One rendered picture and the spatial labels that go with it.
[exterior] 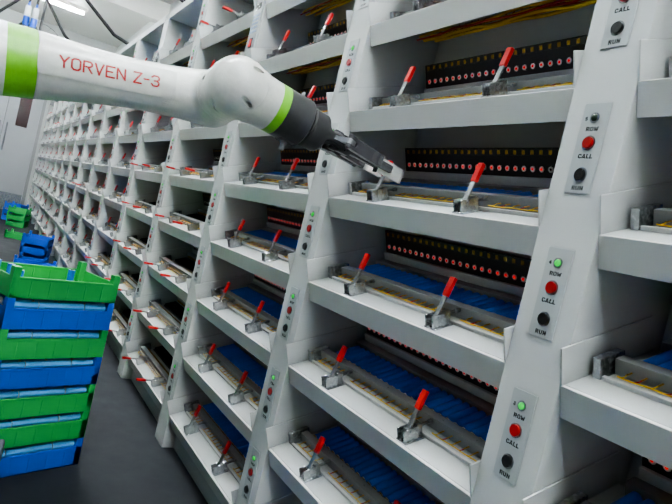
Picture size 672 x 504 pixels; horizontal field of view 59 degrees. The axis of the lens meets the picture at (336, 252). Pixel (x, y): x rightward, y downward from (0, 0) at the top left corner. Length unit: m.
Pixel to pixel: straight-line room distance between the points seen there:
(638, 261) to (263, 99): 0.64
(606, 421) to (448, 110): 0.58
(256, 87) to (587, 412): 0.71
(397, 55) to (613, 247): 0.82
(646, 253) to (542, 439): 0.27
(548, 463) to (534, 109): 0.50
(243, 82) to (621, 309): 0.68
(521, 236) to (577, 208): 0.10
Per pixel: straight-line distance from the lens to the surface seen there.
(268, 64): 1.93
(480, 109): 1.04
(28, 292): 1.70
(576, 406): 0.82
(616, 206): 0.84
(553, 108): 0.94
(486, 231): 0.96
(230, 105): 1.06
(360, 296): 1.21
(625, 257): 0.81
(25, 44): 1.10
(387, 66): 1.45
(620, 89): 0.87
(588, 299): 0.83
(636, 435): 0.78
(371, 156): 1.16
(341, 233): 1.38
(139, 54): 4.12
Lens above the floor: 0.82
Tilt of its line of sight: 2 degrees down
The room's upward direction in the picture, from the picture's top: 14 degrees clockwise
